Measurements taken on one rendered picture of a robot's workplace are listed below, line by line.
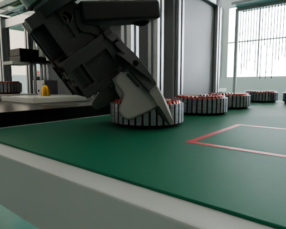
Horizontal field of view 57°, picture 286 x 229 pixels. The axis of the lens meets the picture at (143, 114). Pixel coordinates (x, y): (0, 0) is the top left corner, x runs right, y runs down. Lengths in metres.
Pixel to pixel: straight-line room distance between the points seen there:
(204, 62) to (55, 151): 0.71
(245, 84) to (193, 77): 6.27
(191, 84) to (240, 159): 0.60
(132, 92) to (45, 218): 0.18
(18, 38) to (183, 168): 5.87
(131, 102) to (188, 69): 0.49
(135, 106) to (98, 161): 0.13
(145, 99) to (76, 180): 0.18
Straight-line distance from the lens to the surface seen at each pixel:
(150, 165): 0.20
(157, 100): 0.33
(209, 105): 0.52
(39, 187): 0.22
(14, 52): 0.94
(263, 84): 6.98
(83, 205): 0.18
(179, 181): 0.17
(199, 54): 0.87
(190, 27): 0.83
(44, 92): 0.69
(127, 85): 0.34
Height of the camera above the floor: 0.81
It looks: 7 degrees down
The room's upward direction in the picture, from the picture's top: straight up
